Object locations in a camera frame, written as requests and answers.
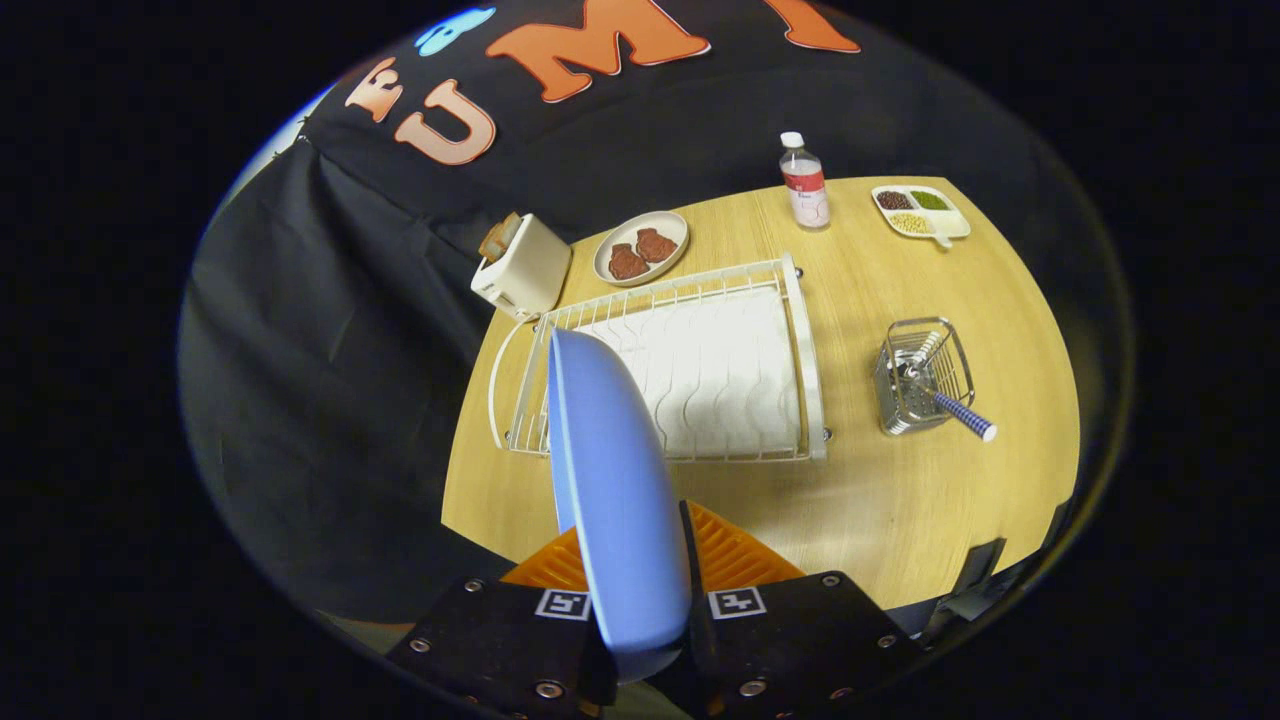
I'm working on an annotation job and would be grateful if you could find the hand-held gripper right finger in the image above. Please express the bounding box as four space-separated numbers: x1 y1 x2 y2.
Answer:
680 499 928 720

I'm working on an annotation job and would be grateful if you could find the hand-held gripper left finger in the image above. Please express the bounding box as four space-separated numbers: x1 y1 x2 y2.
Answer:
385 525 618 720

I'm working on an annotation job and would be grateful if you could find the blue plate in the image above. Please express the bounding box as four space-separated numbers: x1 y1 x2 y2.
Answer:
547 328 693 683

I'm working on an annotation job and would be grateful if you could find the white wire dish rack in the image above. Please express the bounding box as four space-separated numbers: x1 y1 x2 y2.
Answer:
488 253 829 463

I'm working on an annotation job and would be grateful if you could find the metal wire basket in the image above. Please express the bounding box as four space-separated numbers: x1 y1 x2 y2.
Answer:
874 317 976 438

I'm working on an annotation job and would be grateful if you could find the spoon with checkered handle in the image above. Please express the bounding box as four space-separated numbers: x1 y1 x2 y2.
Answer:
905 365 999 444

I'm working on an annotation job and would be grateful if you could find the beige plate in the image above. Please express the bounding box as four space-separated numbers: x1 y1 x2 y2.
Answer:
593 211 690 288

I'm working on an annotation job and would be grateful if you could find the white divided dish with beans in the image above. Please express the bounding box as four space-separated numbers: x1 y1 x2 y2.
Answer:
871 185 972 248

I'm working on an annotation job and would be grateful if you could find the white toaster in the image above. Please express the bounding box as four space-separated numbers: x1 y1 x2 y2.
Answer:
471 213 573 319

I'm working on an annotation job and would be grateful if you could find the black backdrop cloth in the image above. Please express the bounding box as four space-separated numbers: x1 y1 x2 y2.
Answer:
178 0 1136 631

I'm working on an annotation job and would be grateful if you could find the toast slice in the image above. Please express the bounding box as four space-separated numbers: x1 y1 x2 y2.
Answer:
478 212 523 263

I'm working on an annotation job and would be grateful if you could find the clear bottle with red label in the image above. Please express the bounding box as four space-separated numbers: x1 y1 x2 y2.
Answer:
779 132 831 232

